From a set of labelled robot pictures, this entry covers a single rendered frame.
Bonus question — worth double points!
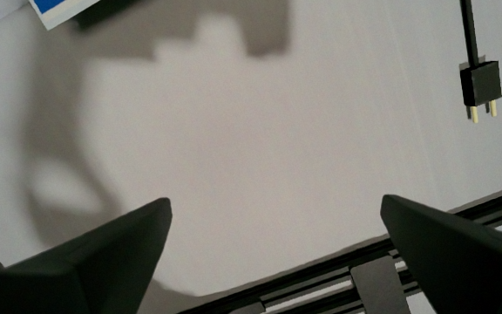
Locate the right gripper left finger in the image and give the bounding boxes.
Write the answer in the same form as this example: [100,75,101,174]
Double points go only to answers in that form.
[0,197,173,314]

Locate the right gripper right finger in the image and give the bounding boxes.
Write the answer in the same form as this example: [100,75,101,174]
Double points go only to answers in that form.
[380,194,502,314]

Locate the white printed sheet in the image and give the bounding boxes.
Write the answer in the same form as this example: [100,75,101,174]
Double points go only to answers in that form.
[29,0,100,31]

